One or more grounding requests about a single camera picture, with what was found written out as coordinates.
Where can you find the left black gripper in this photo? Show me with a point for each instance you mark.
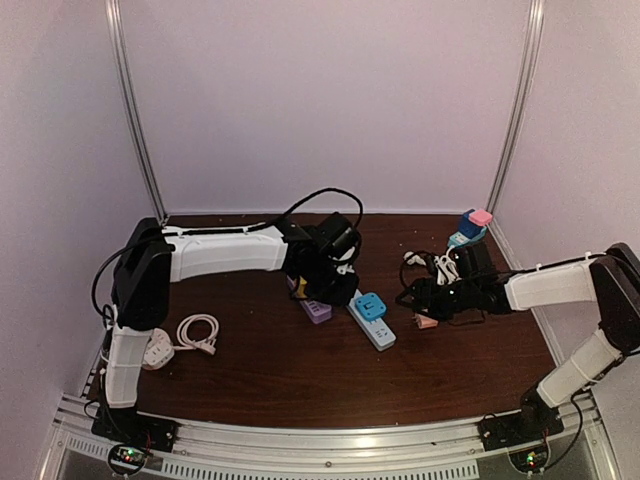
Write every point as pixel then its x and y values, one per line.
pixel 342 298

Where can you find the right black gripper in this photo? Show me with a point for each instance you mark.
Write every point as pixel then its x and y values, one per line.
pixel 421 287

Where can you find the yellow cube socket adapter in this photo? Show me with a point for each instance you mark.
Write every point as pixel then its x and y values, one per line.
pixel 299 289

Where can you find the purple power strip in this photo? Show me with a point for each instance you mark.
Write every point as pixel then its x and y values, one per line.
pixel 316 312

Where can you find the teal usb power strip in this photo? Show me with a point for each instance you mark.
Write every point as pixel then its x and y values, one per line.
pixel 458 239

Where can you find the blue square plug adapter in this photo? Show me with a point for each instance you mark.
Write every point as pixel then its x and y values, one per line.
pixel 370 306

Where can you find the pink small plug adapter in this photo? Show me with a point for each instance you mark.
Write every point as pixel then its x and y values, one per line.
pixel 424 322

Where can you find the dark blue plug adapter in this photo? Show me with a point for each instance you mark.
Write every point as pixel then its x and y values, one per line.
pixel 467 227

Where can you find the light blue power strip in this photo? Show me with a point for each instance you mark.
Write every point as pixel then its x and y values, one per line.
pixel 378 332

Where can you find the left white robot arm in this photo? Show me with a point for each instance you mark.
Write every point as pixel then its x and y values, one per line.
pixel 156 257

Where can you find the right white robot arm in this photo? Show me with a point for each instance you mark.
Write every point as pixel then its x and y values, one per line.
pixel 465 278

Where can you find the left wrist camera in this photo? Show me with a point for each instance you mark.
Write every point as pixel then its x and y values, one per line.
pixel 338 239

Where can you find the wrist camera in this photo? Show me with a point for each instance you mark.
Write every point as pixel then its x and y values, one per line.
pixel 473 259
pixel 338 239

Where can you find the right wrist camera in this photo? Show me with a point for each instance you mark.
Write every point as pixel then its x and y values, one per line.
pixel 473 259

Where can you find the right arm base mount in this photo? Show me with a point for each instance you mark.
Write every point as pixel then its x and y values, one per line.
pixel 509 430

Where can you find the front aluminium rail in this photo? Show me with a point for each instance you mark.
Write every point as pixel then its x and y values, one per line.
pixel 442 450

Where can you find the right aluminium frame post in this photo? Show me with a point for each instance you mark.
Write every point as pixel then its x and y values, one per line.
pixel 529 60

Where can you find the aluminium frame post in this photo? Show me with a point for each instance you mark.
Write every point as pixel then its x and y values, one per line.
pixel 529 60
pixel 131 109

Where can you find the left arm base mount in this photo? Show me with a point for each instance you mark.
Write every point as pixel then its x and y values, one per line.
pixel 131 428

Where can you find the left aluminium frame post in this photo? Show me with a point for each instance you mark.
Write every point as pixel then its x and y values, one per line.
pixel 131 109

